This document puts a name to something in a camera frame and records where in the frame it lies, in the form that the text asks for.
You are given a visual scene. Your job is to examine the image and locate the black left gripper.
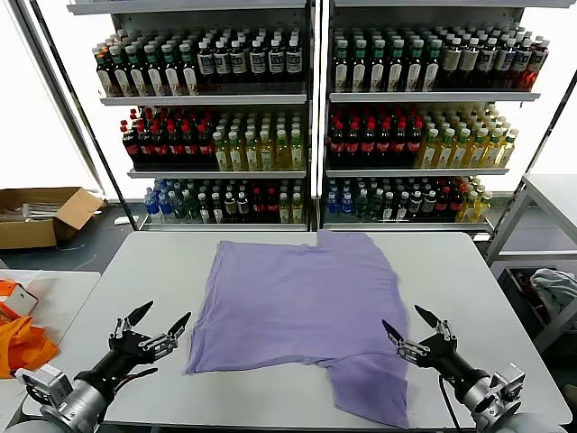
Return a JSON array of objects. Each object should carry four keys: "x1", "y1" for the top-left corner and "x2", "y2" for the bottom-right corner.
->
[{"x1": 74, "y1": 300, "x2": 193, "y2": 394}]

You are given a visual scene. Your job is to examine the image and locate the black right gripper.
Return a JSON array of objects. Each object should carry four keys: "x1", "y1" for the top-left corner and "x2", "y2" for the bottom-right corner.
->
[{"x1": 381, "y1": 304, "x2": 490, "y2": 395}]

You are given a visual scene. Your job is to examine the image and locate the purple t-shirt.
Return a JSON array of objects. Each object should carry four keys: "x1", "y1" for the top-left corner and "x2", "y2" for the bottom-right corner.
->
[{"x1": 181, "y1": 228, "x2": 412, "y2": 429}]

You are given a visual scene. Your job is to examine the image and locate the white side table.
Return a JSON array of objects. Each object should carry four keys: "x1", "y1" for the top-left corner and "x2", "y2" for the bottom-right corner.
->
[{"x1": 0, "y1": 269, "x2": 103, "y2": 433}]

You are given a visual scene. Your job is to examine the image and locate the dark storage crate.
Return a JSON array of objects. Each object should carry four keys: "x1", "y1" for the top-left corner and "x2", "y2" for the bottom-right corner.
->
[{"x1": 497, "y1": 264, "x2": 558, "y2": 337}]

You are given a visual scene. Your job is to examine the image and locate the orange cloth bag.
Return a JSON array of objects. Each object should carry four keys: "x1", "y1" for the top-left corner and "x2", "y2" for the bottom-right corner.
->
[{"x1": 0, "y1": 315, "x2": 60, "y2": 380}]

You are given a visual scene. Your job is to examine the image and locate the small white orange box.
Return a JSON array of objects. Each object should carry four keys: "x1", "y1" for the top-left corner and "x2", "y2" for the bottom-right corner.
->
[{"x1": 0, "y1": 278, "x2": 41, "y2": 318}]

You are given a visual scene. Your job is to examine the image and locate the crumpled grey white garment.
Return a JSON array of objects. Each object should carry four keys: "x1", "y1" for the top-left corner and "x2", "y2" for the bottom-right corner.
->
[{"x1": 529, "y1": 267, "x2": 577, "y2": 327}]

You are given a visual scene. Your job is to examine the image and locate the open cardboard box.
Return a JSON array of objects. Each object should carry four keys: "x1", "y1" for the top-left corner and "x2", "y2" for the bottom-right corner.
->
[{"x1": 0, "y1": 186, "x2": 106, "y2": 251}]

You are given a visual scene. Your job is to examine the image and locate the clear plastic packaging bundle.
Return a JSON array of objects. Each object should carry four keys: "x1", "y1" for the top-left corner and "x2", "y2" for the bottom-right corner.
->
[{"x1": 0, "y1": 201, "x2": 63, "y2": 224}]

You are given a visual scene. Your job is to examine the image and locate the light grey side table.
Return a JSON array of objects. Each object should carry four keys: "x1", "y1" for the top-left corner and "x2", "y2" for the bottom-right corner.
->
[{"x1": 484, "y1": 172, "x2": 577, "y2": 354}]

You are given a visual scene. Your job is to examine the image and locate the grey metal shelf unit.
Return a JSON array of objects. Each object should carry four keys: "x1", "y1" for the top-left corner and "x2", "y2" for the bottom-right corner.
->
[
  {"x1": 321, "y1": 0, "x2": 552, "y2": 234},
  {"x1": 66, "y1": 0, "x2": 317, "y2": 233}
]

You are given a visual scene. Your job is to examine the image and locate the beige-label dark drink bottle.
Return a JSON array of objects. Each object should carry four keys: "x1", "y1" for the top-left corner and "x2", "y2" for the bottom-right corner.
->
[
  {"x1": 441, "y1": 38, "x2": 463, "y2": 89},
  {"x1": 459, "y1": 38, "x2": 481, "y2": 89}
]

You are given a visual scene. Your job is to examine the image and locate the white-capped red drink bottle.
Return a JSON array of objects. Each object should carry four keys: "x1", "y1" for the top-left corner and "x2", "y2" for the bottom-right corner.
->
[{"x1": 526, "y1": 40, "x2": 551, "y2": 90}]

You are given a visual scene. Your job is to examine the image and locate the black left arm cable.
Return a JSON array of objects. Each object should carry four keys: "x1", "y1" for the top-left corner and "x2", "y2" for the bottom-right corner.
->
[{"x1": 96, "y1": 367, "x2": 160, "y2": 393}]

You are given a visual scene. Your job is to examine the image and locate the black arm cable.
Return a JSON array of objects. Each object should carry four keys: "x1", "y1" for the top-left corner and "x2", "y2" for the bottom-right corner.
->
[
  {"x1": 96, "y1": 367, "x2": 160, "y2": 393},
  {"x1": 438, "y1": 373, "x2": 465, "y2": 433}
]

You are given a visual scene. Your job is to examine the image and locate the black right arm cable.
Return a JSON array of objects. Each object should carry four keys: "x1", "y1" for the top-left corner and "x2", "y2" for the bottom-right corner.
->
[{"x1": 438, "y1": 373, "x2": 465, "y2": 433}]

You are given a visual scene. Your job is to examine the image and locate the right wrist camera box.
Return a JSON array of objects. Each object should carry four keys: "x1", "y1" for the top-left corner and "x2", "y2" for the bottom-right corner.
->
[{"x1": 490, "y1": 360, "x2": 527, "y2": 396}]

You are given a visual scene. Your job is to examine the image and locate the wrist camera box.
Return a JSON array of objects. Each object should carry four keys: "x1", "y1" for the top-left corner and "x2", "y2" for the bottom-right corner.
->
[
  {"x1": 490, "y1": 360, "x2": 527, "y2": 396},
  {"x1": 13, "y1": 365, "x2": 73, "y2": 407}
]

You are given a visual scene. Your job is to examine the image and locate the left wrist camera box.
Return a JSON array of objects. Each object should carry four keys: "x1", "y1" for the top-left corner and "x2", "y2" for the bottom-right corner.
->
[{"x1": 13, "y1": 365, "x2": 73, "y2": 407}]

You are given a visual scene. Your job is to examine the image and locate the black slanted frame pole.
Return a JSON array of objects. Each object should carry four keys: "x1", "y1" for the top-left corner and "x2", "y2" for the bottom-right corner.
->
[
  {"x1": 489, "y1": 70, "x2": 577, "y2": 238},
  {"x1": 27, "y1": 0, "x2": 142, "y2": 233}
]

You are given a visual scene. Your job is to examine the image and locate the grey window frame post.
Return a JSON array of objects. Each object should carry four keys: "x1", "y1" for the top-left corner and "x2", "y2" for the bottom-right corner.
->
[{"x1": 7, "y1": 0, "x2": 108, "y2": 199}]

